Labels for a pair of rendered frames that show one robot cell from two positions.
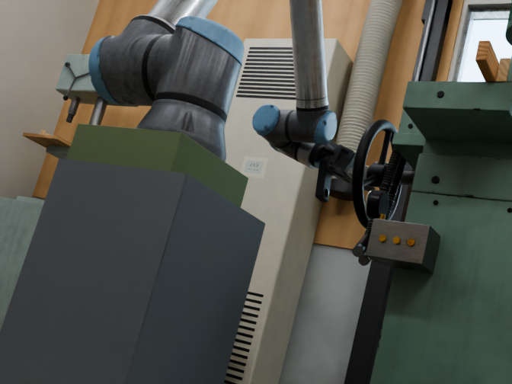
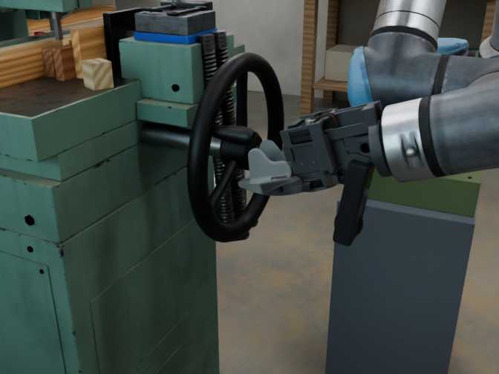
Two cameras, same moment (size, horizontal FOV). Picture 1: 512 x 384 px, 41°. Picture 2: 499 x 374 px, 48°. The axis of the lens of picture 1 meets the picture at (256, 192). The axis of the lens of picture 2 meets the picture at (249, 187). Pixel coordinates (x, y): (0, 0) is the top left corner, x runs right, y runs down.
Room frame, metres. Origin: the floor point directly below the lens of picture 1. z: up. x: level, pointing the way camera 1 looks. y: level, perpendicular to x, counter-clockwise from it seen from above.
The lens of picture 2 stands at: (2.49, -0.39, 1.11)
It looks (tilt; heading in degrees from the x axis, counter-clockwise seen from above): 24 degrees down; 172
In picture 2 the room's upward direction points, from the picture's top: straight up
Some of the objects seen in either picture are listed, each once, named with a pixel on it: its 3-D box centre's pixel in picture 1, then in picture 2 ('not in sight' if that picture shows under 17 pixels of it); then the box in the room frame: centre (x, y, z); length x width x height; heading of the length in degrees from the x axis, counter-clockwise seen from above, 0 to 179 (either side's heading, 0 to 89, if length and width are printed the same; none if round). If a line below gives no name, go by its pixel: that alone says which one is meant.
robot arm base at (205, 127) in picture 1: (184, 130); not in sight; (1.30, 0.17, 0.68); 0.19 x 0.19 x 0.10
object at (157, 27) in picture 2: not in sight; (180, 18); (1.55, -0.38, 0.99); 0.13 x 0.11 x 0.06; 146
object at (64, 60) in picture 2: not in sight; (109, 51); (1.48, -0.50, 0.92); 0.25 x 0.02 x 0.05; 146
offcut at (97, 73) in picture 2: not in sight; (97, 73); (1.63, -0.51, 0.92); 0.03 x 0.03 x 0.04; 32
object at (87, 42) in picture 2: not in sight; (120, 44); (1.48, -0.48, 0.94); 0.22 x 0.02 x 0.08; 146
